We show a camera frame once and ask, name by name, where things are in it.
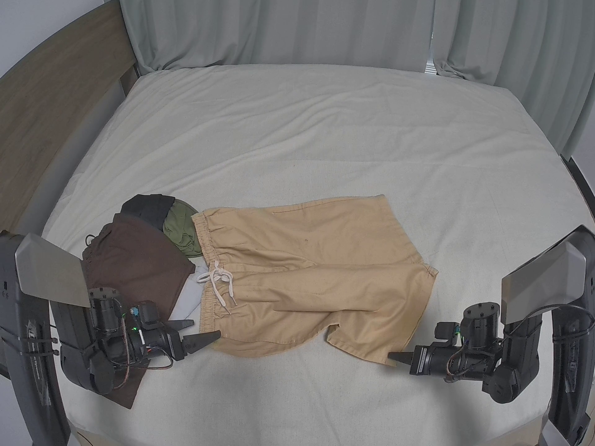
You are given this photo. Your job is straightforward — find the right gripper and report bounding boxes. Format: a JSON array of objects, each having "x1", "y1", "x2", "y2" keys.
[{"x1": 387, "y1": 343, "x2": 462, "y2": 376}]

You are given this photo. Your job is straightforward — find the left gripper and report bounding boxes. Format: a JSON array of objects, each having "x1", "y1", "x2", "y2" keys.
[{"x1": 141, "y1": 319, "x2": 221, "y2": 362}]

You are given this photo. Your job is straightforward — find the tan shorts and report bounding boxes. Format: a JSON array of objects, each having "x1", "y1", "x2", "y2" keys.
[{"x1": 191, "y1": 194, "x2": 440, "y2": 359}]

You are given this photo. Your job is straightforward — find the bed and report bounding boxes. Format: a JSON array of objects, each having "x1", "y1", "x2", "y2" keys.
[{"x1": 0, "y1": 0, "x2": 595, "y2": 446}]

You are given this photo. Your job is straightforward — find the white garment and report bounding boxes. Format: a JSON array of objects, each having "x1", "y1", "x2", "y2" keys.
[{"x1": 168, "y1": 265, "x2": 209, "y2": 322}]

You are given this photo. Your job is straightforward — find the dark brown garment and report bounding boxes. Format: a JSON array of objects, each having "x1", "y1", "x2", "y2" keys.
[{"x1": 83, "y1": 216, "x2": 196, "y2": 410}]

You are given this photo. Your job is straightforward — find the green garment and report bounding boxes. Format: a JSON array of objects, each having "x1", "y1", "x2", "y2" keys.
[{"x1": 163, "y1": 201, "x2": 203, "y2": 259}]

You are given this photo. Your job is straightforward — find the black garment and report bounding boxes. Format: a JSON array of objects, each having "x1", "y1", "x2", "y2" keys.
[{"x1": 121, "y1": 194, "x2": 176, "y2": 229}]

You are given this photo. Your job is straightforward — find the grey-green curtain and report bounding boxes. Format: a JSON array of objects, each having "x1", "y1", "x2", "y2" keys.
[
  {"x1": 430, "y1": 0, "x2": 595, "y2": 158},
  {"x1": 113, "y1": 0, "x2": 440, "y2": 77}
]

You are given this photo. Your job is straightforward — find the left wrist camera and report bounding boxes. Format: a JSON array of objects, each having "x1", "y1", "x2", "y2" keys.
[{"x1": 130, "y1": 300, "x2": 161, "y2": 331}]

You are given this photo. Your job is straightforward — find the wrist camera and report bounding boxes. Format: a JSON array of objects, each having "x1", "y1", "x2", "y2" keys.
[
  {"x1": 433, "y1": 322, "x2": 462, "y2": 346},
  {"x1": 130, "y1": 300, "x2": 161, "y2": 331}
]

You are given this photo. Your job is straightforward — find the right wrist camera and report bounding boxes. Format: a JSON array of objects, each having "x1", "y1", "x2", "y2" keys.
[{"x1": 433, "y1": 322, "x2": 462, "y2": 346}]

